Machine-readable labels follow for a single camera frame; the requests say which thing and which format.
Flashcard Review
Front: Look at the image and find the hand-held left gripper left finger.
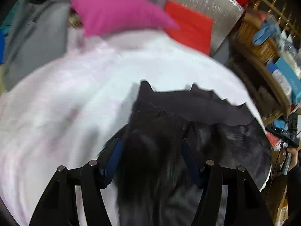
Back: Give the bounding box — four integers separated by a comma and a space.
29, 138, 123, 226

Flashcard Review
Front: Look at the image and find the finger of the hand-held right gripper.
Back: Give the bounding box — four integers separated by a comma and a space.
265, 126, 280, 136

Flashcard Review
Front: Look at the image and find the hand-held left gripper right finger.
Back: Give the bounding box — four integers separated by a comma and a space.
181, 138, 274, 226

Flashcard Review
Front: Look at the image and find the black quilted jacket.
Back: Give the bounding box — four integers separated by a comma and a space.
116, 80, 273, 226

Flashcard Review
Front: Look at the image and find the person's right forearm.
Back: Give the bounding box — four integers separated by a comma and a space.
287, 161, 301, 195

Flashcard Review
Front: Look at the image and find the stack of folded clothes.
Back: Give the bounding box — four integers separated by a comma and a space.
268, 118, 292, 151

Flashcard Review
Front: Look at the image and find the person's right hand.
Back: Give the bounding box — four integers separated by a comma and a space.
279, 146, 299, 170

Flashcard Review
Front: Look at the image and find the light blue cardboard box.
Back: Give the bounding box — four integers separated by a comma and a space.
267, 56, 301, 99

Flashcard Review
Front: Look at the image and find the brown cardboard box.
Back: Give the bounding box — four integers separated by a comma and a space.
268, 175, 290, 226

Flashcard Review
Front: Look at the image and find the white fluffy blanket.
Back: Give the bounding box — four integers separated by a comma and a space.
0, 28, 264, 226

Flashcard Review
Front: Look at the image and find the light blue cloth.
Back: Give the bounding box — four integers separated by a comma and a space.
253, 24, 279, 46

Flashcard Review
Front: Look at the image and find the wicker basket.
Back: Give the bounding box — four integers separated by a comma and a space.
235, 16, 280, 64

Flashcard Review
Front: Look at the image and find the grey garment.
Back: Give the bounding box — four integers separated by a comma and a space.
3, 0, 71, 91

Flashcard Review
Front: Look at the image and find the pink pillow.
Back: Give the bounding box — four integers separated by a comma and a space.
71, 0, 179, 38

